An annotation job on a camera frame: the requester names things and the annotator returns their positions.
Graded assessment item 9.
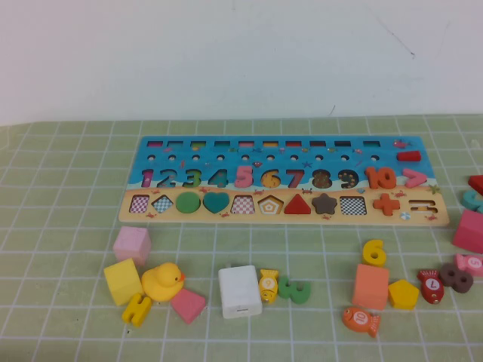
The yellow fish number nine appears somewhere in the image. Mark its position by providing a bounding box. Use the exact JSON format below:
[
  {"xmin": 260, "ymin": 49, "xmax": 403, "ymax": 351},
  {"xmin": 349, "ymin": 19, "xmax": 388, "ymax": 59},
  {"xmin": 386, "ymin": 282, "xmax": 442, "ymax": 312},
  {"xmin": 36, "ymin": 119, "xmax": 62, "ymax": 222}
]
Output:
[{"xmin": 258, "ymin": 268, "xmax": 280, "ymax": 304}]

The teal number piece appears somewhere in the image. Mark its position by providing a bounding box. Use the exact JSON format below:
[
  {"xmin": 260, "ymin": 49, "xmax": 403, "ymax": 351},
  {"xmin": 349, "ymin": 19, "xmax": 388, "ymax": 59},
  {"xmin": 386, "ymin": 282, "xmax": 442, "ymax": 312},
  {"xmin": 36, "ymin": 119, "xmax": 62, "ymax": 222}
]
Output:
[{"xmin": 460, "ymin": 189, "xmax": 483, "ymax": 214}]

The yellow rubber duck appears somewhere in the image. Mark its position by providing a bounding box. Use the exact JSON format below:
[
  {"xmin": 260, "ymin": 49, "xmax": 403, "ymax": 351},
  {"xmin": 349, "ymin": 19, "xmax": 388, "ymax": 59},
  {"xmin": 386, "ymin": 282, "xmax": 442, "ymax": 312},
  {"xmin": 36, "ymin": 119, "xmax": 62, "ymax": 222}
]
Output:
[{"xmin": 140, "ymin": 262, "xmax": 187, "ymax": 303}]

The brown number eight piece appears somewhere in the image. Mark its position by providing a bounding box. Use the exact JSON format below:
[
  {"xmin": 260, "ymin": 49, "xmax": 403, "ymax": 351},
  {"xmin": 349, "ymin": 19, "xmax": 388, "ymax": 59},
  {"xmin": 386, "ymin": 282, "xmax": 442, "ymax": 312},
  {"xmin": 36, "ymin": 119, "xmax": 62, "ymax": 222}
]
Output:
[{"xmin": 438, "ymin": 262, "xmax": 475, "ymax": 294}]

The red number piece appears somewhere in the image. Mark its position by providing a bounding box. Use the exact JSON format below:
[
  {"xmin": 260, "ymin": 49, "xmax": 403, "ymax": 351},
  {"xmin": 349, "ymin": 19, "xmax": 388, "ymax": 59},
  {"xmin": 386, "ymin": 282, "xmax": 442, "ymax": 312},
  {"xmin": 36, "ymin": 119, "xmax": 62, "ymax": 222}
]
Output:
[{"xmin": 467, "ymin": 174, "xmax": 483, "ymax": 198}]

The yellow number six piece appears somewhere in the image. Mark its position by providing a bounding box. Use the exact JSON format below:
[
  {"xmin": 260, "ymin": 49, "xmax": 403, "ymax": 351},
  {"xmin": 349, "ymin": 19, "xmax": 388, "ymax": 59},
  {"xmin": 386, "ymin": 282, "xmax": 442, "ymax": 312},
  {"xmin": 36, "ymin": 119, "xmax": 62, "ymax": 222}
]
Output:
[{"xmin": 361, "ymin": 240, "xmax": 387, "ymax": 268}]

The orange plus sign piece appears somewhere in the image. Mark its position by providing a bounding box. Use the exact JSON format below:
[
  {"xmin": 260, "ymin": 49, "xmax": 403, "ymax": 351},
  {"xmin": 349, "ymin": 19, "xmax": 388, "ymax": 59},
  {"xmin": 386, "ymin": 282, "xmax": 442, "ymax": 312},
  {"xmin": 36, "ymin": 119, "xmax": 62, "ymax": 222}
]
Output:
[{"xmin": 372, "ymin": 193, "xmax": 401, "ymax": 216}]

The green grid table mat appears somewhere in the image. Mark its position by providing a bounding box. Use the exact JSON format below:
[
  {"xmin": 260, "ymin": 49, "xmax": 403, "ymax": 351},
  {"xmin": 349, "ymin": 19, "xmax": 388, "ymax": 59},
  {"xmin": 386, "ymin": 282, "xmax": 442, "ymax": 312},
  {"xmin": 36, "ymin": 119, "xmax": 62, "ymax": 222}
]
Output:
[{"xmin": 0, "ymin": 112, "xmax": 483, "ymax": 362}]

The red fish number seven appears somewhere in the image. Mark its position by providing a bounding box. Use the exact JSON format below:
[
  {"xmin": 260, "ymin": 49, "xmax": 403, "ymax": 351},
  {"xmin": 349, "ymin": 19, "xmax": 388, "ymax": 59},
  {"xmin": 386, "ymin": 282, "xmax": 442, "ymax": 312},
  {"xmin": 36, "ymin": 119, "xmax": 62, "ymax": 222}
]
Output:
[{"xmin": 416, "ymin": 268, "xmax": 445, "ymax": 305}]

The pink number five piece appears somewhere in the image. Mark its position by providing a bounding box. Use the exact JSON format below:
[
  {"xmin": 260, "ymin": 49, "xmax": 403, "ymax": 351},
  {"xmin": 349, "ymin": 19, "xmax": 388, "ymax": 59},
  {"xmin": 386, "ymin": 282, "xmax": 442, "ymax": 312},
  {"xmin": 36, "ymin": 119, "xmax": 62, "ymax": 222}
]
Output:
[{"xmin": 234, "ymin": 165, "xmax": 255, "ymax": 190}]

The yellow H-shaped piece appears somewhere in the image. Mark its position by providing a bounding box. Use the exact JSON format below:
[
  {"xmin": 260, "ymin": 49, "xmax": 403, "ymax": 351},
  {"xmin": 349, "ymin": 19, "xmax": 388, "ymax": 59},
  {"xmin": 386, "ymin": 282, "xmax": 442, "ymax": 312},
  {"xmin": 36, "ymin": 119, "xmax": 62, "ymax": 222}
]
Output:
[{"xmin": 121, "ymin": 293, "xmax": 153, "ymax": 327}]

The pink fish number five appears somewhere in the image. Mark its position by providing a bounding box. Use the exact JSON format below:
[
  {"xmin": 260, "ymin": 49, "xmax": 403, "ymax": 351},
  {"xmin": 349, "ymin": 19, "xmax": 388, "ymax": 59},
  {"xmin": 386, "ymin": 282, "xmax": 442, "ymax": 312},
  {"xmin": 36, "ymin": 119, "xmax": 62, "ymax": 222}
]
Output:
[{"xmin": 453, "ymin": 253, "xmax": 483, "ymax": 280}]

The yellow pentagon block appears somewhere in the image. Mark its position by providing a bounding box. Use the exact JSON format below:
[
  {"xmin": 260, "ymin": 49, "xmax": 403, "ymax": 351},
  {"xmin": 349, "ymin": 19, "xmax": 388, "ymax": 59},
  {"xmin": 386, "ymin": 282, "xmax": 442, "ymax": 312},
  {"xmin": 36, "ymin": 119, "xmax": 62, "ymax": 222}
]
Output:
[{"xmin": 387, "ymin": 279, "xmax": 421, "ymax": 311}]

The blue sea themed puzzle board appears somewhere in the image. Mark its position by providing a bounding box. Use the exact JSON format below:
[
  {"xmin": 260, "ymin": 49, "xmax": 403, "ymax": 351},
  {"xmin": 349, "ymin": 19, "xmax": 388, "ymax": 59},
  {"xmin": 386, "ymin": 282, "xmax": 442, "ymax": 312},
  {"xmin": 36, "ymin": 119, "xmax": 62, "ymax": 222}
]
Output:
[{"xmin": 117, "ymin": 135, "xmax": 452, "ymax": 228}]

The teal heart piece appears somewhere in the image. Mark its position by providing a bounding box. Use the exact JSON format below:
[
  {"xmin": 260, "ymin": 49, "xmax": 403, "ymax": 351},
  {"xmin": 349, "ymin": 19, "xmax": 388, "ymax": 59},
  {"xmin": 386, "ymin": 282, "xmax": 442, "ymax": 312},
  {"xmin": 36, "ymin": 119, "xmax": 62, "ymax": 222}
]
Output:
[{"xmin": 202, "ymin": 192, "xmax": 231, "ymax": 215}]

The pink greater-than sign piece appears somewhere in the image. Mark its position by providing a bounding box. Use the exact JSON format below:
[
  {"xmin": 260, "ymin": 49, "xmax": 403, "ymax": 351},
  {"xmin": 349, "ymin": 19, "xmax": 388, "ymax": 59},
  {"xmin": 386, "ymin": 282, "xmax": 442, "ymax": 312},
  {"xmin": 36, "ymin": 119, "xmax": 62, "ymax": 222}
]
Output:
[{"xmin": 401, "ymin": 167, "xmax": 427, "ymax": 189}]

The orange number ten piece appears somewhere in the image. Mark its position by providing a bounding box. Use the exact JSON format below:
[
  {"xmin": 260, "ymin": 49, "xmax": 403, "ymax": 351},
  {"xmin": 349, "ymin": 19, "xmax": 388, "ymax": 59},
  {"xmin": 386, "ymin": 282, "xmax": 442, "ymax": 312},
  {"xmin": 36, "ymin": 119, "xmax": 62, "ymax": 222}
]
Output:
[{"xmin": 364, "ymin": 167, "xmax": 398, "ymax": 191}]

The red triangle piece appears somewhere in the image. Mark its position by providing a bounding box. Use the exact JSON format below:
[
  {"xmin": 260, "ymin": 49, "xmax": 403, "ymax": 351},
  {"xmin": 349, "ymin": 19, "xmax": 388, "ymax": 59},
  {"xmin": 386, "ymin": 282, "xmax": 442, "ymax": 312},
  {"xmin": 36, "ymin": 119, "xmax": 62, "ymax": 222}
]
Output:
[{"xmin": 283, "ymin": 192, "xmax": 313, "ymax": 216}]

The white power adapter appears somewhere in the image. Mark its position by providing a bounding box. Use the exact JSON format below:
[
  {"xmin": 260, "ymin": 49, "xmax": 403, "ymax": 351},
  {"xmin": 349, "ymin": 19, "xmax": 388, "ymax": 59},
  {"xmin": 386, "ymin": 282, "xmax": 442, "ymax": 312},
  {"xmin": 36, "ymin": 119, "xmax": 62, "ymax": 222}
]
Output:
[{"xmin": 217, "ymin": 264, "xmax": 264, "ymax": 321}]

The green circle piece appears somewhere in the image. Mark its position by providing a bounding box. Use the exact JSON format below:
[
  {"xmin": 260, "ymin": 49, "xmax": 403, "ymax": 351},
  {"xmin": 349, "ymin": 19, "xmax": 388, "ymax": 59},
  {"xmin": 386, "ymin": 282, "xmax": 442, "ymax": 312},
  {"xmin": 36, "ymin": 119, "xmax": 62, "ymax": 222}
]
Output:
[{"xmin": 174, "ymin": 192, "xmax": 202, "ymax": 216}]

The light pink square block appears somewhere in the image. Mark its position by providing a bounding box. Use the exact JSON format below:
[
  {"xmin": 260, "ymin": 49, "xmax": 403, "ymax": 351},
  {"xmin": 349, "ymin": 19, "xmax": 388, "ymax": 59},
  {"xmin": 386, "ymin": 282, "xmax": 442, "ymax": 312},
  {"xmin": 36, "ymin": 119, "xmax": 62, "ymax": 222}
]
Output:
[{"xmin": 112, "ymin": 225, "xmax": 152, "ymax": 268}]

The dark pink block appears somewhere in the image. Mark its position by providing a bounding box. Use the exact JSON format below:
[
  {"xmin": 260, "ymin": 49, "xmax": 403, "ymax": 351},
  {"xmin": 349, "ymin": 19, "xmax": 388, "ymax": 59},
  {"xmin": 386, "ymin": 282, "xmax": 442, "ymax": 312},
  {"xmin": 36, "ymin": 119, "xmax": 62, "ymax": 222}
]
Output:
[{"xmin": 452, "ymin": 209, "xmax": 483, "ymax": 255}]

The yellow diamond block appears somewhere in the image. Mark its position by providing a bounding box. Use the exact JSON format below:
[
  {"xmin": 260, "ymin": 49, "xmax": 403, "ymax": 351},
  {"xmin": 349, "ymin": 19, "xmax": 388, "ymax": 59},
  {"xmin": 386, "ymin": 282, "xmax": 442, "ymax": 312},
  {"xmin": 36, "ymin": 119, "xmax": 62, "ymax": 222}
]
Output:
[{"xmin": 103, "ymin": 258, "xmax": 145, "ymax": 308}]

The green number three piece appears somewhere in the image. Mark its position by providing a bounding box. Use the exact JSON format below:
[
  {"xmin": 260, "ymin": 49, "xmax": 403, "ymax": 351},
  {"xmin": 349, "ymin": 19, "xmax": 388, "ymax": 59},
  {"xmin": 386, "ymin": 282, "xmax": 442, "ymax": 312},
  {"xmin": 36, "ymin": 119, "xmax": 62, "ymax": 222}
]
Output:
[{"xmin": 277, "ymin": 275, "xmax": 312, "ymax": 305}]

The orange fish number ten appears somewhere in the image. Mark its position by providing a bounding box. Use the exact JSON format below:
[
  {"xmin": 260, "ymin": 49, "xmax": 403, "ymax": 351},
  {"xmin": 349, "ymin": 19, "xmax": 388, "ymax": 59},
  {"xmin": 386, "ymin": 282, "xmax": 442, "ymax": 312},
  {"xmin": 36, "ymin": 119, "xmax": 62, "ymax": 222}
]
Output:
[{"xmin": 341, "ymin": 305, "xmax": 382, "ymax": 339}]

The red minus sign piece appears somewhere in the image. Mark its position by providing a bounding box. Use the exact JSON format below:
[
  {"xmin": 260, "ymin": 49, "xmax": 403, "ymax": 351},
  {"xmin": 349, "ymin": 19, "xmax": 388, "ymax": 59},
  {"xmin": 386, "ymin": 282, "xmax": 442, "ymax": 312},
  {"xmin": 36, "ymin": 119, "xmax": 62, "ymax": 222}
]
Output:
[{"xmin": 395, "ymin": 150, "xmax": 422, "ymax": 163}]

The pink trapezoid block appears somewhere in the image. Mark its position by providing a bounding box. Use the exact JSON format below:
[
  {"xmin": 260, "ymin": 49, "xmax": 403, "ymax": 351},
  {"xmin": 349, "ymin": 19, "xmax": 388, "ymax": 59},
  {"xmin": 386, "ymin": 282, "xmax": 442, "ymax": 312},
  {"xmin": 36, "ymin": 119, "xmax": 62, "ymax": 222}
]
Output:
[{"xmin": 169, "ymin": 287, "xmax": 208, "ymax": 326}]

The brown star piece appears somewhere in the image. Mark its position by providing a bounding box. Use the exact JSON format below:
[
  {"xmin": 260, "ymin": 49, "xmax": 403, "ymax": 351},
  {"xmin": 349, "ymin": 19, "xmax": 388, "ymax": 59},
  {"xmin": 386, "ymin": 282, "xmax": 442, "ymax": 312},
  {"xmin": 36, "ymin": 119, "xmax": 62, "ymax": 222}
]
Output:
[{"xmin": 311, "ymin": 192, "xmax": 339, "ymax": 216}]

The orange rectangle block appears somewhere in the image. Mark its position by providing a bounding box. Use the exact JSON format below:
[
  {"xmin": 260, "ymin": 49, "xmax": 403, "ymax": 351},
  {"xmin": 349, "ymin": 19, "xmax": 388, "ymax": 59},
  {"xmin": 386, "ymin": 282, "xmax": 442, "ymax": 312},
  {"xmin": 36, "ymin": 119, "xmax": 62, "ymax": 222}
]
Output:
[{"xmin": 351, "ymin": 263, "xmax": 390, "ymax": 312}]

